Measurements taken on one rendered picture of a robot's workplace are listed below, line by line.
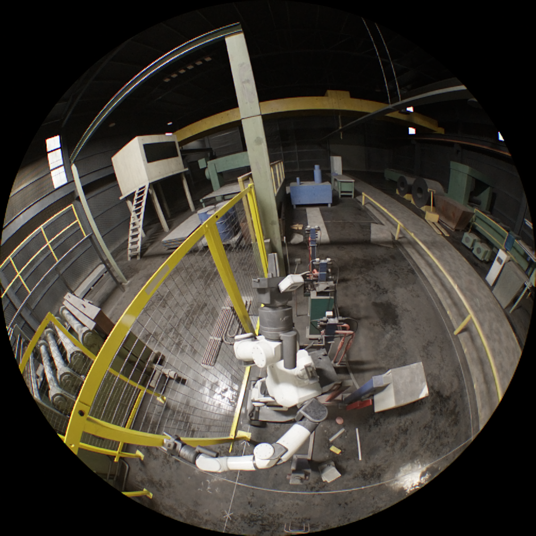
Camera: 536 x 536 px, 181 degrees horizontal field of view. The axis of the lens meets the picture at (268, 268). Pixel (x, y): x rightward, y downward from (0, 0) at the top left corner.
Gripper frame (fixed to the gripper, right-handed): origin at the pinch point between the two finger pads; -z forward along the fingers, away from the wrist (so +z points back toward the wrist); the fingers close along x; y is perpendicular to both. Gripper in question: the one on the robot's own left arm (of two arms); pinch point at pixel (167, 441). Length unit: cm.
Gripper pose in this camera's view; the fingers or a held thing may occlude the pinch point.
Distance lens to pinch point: 101.5
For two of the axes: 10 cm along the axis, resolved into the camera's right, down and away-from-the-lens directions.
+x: 1.6, -6.2, 7.7
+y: -1.5, -7.9, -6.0
